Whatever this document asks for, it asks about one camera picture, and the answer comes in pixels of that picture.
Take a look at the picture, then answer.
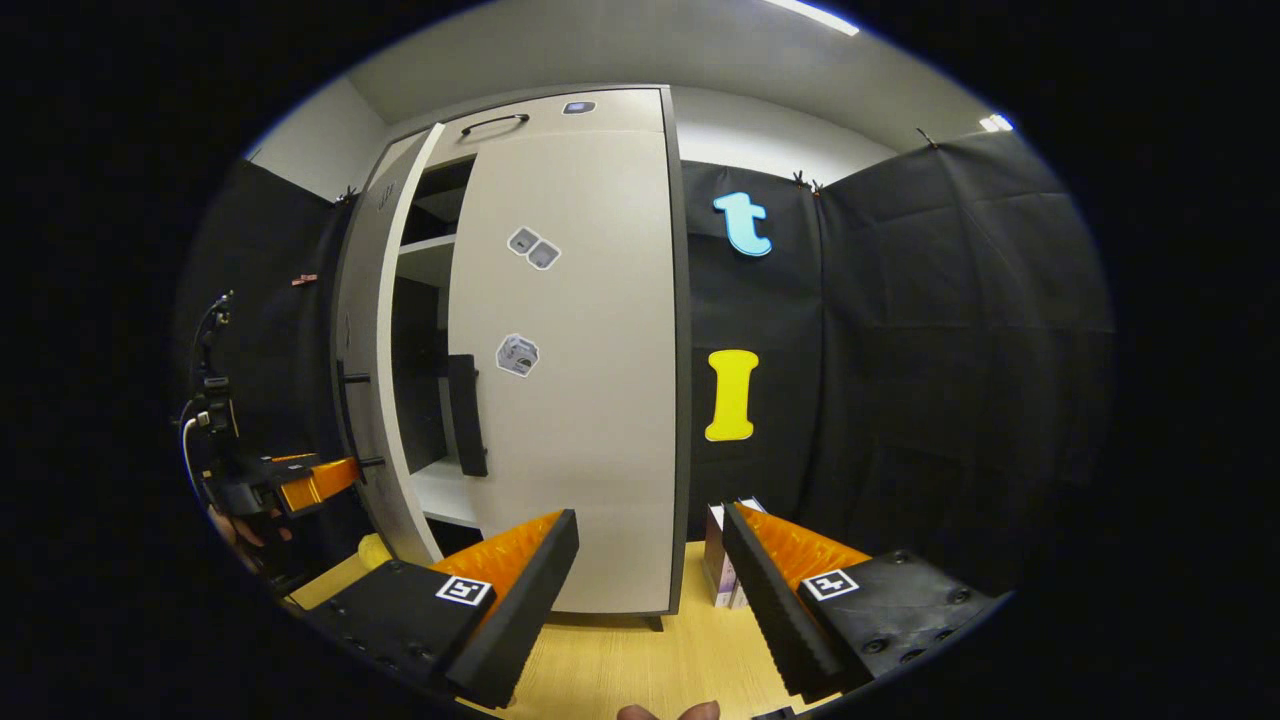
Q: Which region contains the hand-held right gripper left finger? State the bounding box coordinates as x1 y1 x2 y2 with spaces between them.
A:
305 508 581 709

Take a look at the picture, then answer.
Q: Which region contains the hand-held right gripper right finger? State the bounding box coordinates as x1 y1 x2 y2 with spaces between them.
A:
720 500 1011 704

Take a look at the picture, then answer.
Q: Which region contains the white cabinet door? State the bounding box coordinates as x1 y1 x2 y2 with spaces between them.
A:
447 128 693 616
330 122 448 566

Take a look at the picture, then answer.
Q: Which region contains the white cabinet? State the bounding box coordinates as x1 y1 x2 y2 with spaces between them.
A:
330 85 693 633

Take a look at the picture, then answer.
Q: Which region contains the beige cabinet drawer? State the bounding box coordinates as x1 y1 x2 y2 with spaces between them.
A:
385 87 669 161

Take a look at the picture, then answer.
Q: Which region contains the white purple carton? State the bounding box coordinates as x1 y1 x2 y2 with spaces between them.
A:
703 498 766 609

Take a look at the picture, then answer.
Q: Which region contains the black backdrop cloth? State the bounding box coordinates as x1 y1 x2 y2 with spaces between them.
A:
170 130 1116 601

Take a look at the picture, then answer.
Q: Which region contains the long ceiling light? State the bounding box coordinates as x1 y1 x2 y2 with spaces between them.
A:
765 0 861 38

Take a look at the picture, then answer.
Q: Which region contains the hand-held gripper cable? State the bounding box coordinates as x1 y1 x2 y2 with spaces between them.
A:
178 290 236 501

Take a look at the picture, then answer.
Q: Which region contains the black door handle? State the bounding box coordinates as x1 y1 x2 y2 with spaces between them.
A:
337 360 386 471

